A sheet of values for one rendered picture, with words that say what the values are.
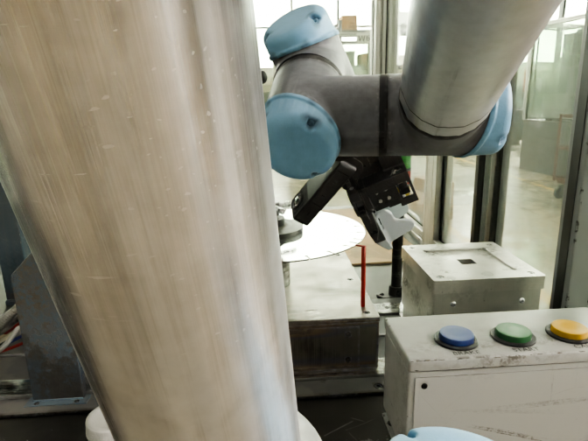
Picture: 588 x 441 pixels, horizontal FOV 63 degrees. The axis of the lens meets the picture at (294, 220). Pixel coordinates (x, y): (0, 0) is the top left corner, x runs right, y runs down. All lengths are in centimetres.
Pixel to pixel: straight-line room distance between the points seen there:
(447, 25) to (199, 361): 19
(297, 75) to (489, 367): 39
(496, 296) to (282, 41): 53
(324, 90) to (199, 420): 32
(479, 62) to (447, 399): 42
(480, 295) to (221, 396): 67
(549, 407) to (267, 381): 52
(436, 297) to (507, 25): 59
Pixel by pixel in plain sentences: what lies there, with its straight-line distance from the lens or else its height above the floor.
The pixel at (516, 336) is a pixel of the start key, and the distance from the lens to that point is 64.
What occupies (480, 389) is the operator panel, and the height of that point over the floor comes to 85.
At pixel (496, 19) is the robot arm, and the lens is 25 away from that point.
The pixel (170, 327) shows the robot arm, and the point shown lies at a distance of 16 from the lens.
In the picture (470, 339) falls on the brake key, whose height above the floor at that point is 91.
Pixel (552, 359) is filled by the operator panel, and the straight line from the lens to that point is 64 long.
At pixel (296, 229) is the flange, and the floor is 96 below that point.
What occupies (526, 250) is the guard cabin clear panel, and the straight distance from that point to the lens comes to 98.
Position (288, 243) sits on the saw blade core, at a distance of 79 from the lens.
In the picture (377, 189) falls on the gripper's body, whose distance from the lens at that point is 62.
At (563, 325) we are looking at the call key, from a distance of 68.
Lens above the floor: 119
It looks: 15 degrees down
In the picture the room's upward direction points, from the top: 1 degrees counter-clockwise
